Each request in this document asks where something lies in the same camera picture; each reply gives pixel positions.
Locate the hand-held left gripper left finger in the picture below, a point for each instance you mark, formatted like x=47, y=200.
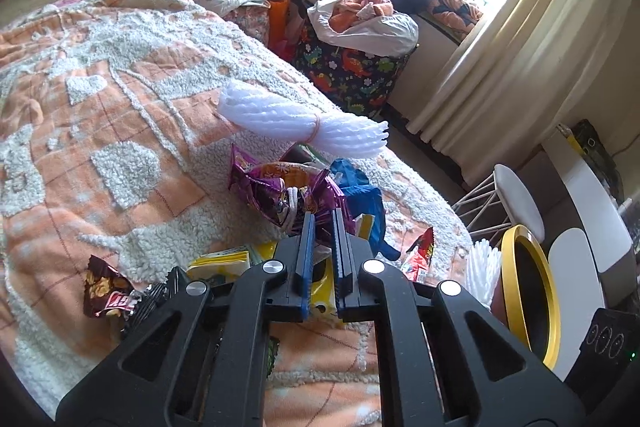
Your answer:
x=306, y=267

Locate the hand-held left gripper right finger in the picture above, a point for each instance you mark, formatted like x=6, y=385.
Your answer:
x=341, y=267

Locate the yellow packet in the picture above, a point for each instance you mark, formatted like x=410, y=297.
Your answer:
x=322, y=294

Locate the purple snack bag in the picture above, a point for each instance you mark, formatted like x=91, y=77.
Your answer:
x=270, y=187

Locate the yellow rimmed trash bin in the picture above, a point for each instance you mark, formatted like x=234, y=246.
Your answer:
x=527, y=297

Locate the red snack wrapper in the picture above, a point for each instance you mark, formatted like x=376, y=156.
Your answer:
x=417, y=257

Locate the yellow drink carton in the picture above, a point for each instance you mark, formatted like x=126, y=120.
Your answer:
x=220, y=264

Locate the white foam net bundle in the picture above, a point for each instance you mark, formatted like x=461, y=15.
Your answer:
x=280, y=117

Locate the white desk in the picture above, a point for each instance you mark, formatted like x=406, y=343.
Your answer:
x=590, y=192

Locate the black striped wrapper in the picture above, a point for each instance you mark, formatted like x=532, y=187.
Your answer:
x=152, y=299

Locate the yellow and black box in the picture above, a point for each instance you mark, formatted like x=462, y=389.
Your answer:
x=595, y=152

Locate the dinosaur print storage bag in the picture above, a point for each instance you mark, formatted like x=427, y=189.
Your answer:
x=350, y=72

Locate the brown snack wrapper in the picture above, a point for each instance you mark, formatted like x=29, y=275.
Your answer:
x=102, y=287

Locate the white plastic bag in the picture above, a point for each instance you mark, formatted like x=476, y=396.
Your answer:
x=385, y=34

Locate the orange and white tufted blanket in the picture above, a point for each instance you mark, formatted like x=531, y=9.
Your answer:
x=125, y=107

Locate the orange cloth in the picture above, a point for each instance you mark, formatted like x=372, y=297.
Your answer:
x=350, y=12

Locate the orange bag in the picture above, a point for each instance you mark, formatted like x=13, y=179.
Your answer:
x=277, y=12

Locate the orange and dark print blanket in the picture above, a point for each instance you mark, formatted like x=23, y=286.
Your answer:
x=457, y=12

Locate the cream curtain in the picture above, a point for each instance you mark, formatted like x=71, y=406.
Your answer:
x=515, y=32

